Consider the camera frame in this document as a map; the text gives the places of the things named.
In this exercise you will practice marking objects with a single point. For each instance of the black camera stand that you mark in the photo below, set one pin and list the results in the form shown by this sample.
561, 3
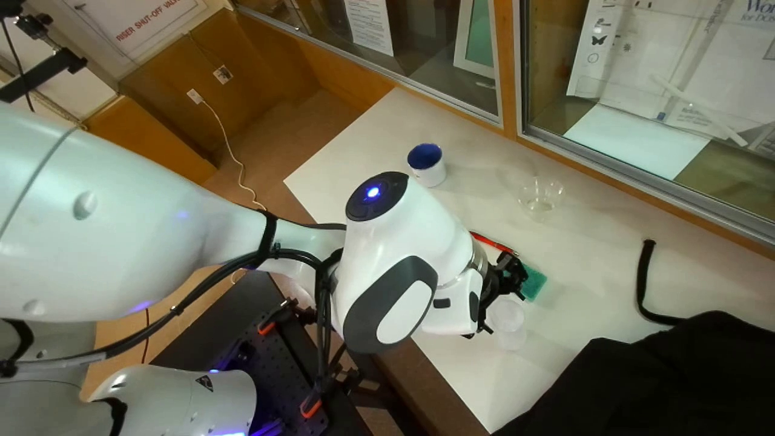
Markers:
39, 69

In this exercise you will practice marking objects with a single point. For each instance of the green sponge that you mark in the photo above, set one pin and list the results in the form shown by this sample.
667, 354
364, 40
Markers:
533, 282

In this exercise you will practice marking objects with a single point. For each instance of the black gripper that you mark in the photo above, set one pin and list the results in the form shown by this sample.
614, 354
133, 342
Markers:
490, 286

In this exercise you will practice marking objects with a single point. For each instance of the white printed paper sheet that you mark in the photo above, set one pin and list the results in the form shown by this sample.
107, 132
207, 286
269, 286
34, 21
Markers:
368, 24

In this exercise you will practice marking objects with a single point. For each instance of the black perforated mounting board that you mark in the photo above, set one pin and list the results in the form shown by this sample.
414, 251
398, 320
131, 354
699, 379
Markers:
257, 364

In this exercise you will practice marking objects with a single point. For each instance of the white open booklet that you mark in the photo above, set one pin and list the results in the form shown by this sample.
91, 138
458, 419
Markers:
694, 64

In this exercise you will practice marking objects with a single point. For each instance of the clear drinking glass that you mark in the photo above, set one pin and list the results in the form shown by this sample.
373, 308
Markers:
541, 189

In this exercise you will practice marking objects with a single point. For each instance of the white wall outlet plate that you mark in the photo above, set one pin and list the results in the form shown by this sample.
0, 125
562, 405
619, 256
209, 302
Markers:
224, 73

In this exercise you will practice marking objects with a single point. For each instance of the white plastic bottle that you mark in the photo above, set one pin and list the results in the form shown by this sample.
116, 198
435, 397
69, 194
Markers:
509, 324

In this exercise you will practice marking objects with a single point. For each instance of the red pen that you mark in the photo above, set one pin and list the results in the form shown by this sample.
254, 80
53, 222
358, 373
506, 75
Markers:
490, 240

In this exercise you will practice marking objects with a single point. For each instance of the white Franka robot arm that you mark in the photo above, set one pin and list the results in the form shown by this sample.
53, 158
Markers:
122, 233

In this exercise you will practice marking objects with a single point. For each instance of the black cloth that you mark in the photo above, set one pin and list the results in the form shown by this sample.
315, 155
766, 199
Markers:
685, 379

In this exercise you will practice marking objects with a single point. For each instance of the white wall sign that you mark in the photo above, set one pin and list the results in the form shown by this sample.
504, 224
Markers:
142, 21

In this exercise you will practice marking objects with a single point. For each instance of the blue and white mug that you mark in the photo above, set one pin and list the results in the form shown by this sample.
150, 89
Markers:
427, 164

